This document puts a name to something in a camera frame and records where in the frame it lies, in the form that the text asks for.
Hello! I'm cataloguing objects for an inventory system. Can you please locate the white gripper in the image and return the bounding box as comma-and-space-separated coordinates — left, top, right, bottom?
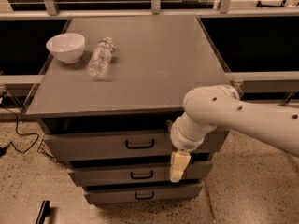
166, 117, 205, 183

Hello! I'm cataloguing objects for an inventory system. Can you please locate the grey top drawer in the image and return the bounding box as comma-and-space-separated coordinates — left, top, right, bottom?
43, 128, 230, 161

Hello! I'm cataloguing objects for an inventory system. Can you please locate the grey drawer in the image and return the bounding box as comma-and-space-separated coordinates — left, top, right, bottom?
43, 128, 230, 161
67, 160, 214, 188
84, 183, 202, 205

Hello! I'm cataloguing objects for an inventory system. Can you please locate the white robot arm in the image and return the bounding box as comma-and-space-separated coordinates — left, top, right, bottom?
170, 85, 299, 183

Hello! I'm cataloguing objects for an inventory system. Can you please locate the grey drawer cabinet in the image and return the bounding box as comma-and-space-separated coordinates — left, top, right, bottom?
26, 15, 227, 193

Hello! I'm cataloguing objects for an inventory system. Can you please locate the grey bottom drawer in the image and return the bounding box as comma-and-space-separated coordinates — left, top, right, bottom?
84, 183, 202, 205

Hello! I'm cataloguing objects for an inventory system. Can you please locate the grey middle drawer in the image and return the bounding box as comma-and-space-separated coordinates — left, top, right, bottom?
67, 160, 214, 188

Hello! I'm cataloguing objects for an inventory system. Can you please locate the clear plastic water bottle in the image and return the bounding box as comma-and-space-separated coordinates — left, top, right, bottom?
87, 37, 114, 80

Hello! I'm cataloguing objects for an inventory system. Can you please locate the white ceramic bowl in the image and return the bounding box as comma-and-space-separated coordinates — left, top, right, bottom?
46, 33, 85, 63

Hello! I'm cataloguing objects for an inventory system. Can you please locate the black bar on floor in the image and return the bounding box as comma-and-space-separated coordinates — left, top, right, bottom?
35, 200, 50, 224

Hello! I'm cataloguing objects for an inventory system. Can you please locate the black wire basket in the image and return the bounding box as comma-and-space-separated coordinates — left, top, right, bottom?
37, 140, 62, 164

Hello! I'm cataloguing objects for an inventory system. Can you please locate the black power cable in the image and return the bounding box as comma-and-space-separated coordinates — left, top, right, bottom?
0, 105, 41, 157

